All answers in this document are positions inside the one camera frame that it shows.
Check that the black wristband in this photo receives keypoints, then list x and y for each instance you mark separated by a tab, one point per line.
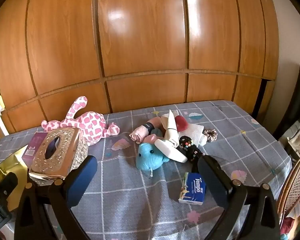
150	127

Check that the blue plush elephant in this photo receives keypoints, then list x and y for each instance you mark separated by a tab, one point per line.
147	157

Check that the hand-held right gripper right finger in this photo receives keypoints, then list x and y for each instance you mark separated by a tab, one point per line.
212	180

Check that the silver embossed tissue box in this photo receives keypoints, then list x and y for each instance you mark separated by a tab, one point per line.
65	155

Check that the yellow plush toy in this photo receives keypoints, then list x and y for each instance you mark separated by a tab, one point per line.
0	100

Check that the white foam pad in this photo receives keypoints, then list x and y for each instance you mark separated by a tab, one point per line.
170	151

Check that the pile of clothes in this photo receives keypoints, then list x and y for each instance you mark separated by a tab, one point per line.
290	227

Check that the dark red plush ball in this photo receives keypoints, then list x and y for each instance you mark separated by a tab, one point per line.
182	123

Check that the beige bag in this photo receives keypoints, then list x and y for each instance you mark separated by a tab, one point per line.
296	142

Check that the purple carton box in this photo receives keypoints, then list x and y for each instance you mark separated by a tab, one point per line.
35	145

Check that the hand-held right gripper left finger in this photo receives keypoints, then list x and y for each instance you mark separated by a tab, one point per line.
82	177

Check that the black dotted scrunchie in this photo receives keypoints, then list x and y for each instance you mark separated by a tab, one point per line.
186	141

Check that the blue tissue packet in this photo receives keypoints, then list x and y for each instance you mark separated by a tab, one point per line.
192	187

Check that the pink spotted plush toy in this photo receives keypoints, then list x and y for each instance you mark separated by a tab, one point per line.
90	125

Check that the brown fabric scrunchie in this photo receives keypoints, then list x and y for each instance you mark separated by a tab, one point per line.
207	132

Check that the wooden wardrobe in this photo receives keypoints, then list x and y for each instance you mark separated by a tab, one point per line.
140	42

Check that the gold box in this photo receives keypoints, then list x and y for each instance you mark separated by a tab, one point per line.
12	165

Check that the white paper towel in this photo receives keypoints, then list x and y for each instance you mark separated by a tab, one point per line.
193	132

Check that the pink fluffy towel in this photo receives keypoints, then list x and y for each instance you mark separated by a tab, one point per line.
140	132

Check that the wicker chair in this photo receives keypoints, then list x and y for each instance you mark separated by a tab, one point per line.
295	187

